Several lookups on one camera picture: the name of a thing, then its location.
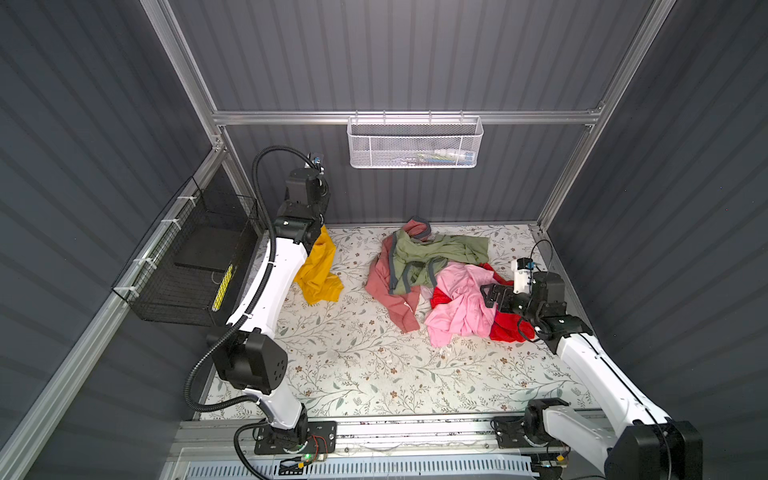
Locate yellow t-shirt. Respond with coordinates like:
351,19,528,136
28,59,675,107
294,226,343,305

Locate dusty red printed t-shirt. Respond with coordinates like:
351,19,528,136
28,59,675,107
365,233,420,333

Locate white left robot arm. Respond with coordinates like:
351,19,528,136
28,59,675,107
208,168,330,431

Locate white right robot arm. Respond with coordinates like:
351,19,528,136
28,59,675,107
480,265,703,479

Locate bright red cloth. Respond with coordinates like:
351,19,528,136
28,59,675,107
428,262,536,344

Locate light pink cloth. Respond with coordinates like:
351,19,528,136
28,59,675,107
425,261,505,348

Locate olive green t-shirt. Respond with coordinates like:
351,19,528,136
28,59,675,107
390,230,490,295

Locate yellow marker pen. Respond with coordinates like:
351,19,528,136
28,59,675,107
211,264,235,312

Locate pens in white basket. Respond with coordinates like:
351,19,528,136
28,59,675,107
397,149,476,168

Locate white vented panel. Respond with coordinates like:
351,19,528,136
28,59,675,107
179,454,538,480

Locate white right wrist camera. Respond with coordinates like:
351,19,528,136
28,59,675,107
511,257,536,294

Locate white wire mesh basket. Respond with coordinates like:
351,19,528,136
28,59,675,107
346,114,484,169

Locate black wire basket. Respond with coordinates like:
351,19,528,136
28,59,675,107
113,179,261,327

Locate black corrugated cable conduit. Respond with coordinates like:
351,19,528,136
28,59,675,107
182,145,319,480

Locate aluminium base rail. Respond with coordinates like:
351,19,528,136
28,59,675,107
161,410,607,463

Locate aluminium frame rails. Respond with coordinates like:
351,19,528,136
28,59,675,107
1,1,672,479

